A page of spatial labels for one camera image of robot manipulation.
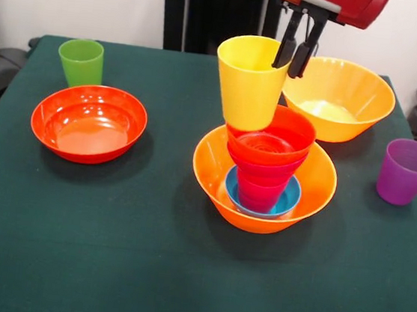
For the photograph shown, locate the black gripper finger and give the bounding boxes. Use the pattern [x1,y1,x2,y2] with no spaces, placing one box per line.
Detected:
[287,13,329,82]
[270,7,308,72]

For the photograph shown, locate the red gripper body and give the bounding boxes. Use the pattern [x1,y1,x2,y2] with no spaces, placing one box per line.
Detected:
[267,0,392,34]

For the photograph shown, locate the yellow plastic cup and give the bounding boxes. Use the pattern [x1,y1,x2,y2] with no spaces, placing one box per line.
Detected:
[208,31,295,134]

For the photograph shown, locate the small red bowl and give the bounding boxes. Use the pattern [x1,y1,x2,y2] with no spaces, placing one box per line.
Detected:
[222,98,320,171]

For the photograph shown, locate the pink plastic bowl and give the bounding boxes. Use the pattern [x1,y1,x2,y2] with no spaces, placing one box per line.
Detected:
[222,141,310,190]

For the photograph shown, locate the blue plastic bowl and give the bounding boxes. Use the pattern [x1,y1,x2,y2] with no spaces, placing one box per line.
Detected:
[221,164,305,223]

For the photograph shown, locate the large orange bowl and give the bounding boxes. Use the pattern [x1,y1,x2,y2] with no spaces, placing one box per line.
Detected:
[276,52,400,150]
[185,121,343,242]

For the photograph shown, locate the pink plastic cup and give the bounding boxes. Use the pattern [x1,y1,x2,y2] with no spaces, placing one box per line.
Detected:
[233,168,290,215]

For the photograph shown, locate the purple plastic cup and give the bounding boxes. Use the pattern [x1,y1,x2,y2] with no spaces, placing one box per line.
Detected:
[374,135,417,208]

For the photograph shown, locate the green plastic cup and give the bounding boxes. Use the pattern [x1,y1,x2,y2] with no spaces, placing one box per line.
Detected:
[54,35,106,91]

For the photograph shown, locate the wide red bowl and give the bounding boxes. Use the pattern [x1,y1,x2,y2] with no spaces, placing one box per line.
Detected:
[26,78,152,171]

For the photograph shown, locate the dark green tablecloth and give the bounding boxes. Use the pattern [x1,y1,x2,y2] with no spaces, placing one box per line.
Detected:
[0,28,417,312]

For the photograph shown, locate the black hanging cable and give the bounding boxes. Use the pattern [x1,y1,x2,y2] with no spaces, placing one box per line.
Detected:
[274,11,325,67]

